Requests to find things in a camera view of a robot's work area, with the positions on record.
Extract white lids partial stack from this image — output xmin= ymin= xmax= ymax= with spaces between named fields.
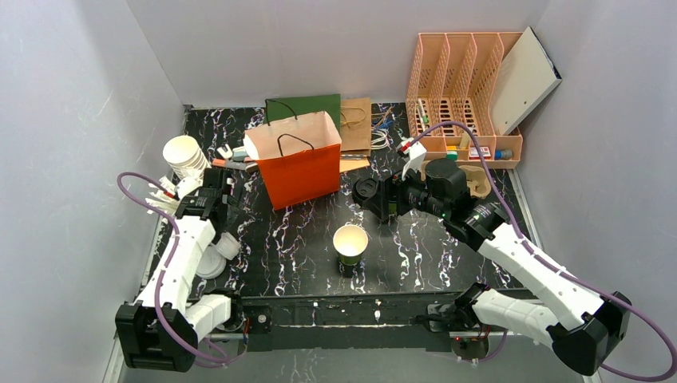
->
xmin=215 ymin=231 xmax=241 ymax=261

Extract orange paper bag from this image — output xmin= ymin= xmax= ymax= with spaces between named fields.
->
xmin=243 ymin=111 xmax=342 ymax=210

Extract single green paper cup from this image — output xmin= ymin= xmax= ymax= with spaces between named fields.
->
xmin=386 ymin=189 xmax=398 ymax=216

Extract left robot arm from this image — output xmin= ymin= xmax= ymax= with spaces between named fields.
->
xmin=115 ymin=168 xmax=236 ymax=372

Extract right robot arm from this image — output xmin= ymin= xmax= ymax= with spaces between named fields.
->
xmin=352 ymin=159 xmax=630 ymax=376

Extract black cup lids stack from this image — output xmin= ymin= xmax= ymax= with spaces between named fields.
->
xmin=351 ymin=178 xmax=379 ymax=207

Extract tall stack paper cups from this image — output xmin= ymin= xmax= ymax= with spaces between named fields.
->
xmin=162 ymin=135 xmax=210 ymax=180

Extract white cup lids stack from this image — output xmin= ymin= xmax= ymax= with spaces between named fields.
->
xmin=196 ymin=246 xmax=228 ymax=279

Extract green cup of straws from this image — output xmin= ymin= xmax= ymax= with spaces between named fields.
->
xmin=145 ymin=176 xmax=180 ymax=215

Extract stack of pulp cup carriers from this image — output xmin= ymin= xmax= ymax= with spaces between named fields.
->
xmin=459 ymin=165 xmax=492 ymax=199

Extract red small box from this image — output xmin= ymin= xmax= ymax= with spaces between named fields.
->
xmin=469 ymin=146 xmax=492 ymax=160

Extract brown kraft paper bag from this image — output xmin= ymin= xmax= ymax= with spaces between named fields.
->
xmin=339 ymin=97 xmax=371 ymax=172

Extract green paper bag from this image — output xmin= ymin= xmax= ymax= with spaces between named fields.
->
xmin=263 ymin=93 xmax=341 ymax=128

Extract pink desk file organizer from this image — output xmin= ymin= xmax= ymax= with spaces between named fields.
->
xmin=405 ymin=32 xmax=523 ymax=169

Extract white board panel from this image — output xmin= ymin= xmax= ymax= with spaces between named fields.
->
xmin=489 ymin=26 xmax=562 ymax=136

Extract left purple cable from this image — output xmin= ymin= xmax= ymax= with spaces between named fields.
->
xmin=116 ymin=172 xmax=234 ymax=369

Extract purple cable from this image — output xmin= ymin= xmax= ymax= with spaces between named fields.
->
xmin=116 ymin=172 xmax=234 ymax=369
xmin=398 ymin=120 xmax=677 ymax=383

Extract metal base rail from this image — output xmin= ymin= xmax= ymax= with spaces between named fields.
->
xmin=112 ymin=291 xmax=601 ymax=381

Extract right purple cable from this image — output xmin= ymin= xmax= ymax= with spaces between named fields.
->
xmin=398 ymin=120 xmax=677 ymax=383

